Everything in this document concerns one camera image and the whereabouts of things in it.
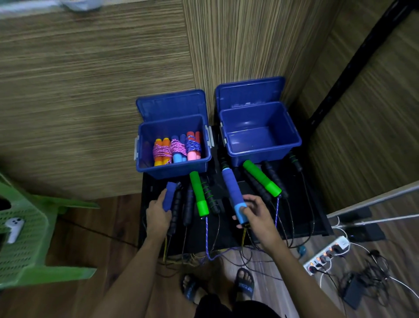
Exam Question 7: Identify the person's left hand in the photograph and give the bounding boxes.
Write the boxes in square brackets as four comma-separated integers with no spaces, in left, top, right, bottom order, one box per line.
[146,189,173,242]

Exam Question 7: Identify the person's right hand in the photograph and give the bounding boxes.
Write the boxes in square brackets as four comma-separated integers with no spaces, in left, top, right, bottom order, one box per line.
[232,194,286,255]

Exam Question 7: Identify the short blue foam rope handle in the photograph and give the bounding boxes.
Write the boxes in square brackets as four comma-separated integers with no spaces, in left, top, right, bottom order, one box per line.
[162,182,177,212]

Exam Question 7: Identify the long blue foam rope handle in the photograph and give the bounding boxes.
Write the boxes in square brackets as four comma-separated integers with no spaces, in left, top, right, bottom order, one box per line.
[222,168,250,227]

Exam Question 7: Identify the person's right forearm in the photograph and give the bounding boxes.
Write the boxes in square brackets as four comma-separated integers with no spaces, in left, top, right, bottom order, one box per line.
[262,242,346,318]

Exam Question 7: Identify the person's left forearm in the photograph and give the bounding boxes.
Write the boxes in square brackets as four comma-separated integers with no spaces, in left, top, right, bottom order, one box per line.
[91,237,166,318]

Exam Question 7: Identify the person's right sandalled foot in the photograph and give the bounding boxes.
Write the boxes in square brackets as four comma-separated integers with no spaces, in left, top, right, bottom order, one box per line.
[234,268,255,302]

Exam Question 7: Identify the person's sandalled foot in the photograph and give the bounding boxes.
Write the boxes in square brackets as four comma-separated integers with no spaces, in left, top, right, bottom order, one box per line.
[234,268,255,302]
[180,273,211,306]

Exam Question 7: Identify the person's left sandalled foot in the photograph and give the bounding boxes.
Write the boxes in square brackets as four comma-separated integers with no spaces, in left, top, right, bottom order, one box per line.
[180,273,211,306]

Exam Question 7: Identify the white power strip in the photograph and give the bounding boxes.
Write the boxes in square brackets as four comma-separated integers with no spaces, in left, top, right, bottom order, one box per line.
[303,236,351,276]

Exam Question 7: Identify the empty blue storage box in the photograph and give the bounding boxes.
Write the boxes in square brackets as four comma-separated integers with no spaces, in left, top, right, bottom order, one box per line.
[215,77,302,167]

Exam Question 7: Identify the person's black shorts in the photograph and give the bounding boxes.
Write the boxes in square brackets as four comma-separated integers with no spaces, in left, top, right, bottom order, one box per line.
[194,294,283,318]

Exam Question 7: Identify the black stand base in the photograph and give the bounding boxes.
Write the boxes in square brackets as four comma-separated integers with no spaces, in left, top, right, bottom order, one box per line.
[339,206,387,244]

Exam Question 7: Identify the grey metal bar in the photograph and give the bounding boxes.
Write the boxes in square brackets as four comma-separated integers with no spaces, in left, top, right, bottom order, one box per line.
[327,180,419,220]

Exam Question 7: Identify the black power adapter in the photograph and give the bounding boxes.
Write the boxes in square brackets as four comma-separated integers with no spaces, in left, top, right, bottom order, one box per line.
[342,275,366,310]

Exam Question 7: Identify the green plastic chair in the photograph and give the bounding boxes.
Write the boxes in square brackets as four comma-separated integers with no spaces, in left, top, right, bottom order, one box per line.
[0,171,100,291]

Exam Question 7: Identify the white game controller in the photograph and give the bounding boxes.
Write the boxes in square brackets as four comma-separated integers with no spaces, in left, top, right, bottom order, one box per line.
[5,218,25,245]

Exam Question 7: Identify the black metal pole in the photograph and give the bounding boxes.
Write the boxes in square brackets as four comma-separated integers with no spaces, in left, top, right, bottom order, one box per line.
[307,0,414,132]

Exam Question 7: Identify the black foam rope handle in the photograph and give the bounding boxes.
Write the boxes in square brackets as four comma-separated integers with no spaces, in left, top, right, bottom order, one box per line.
[183,185,196,227]
[167,183,183,237]
[264,161,289,200]
[244,171,273,204]

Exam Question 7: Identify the green foam rope handle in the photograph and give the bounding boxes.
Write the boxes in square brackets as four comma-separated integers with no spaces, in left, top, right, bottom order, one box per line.
[242,159,282,198]
[189,171,210,218]

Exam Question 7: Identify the blue purple rope cord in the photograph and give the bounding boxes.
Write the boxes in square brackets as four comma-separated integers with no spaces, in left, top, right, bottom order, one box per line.
[200,197,281,263]

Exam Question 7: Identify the orange-handled wound jump rope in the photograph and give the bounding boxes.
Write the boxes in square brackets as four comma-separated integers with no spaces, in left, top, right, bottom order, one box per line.
[153,138,172,167]

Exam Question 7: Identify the blue-handled wound jump rope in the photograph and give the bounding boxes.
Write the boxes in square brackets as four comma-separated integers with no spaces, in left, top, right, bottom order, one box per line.
[170,134,188,164]

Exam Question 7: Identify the pink-handled wound jump rope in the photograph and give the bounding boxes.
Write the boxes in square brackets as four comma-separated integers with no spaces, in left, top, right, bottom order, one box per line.
[185,131,202,161]

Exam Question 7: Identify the blue storage box holding ropes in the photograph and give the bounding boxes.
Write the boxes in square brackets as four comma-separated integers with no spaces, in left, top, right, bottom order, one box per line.
[134,89,215,180]

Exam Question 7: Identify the black cable bundle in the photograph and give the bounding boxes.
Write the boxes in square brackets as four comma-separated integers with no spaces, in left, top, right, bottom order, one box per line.
[340,250,393,307]

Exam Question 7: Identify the white cable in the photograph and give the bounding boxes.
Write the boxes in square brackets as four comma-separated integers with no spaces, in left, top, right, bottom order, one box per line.
[319,226,419,300]

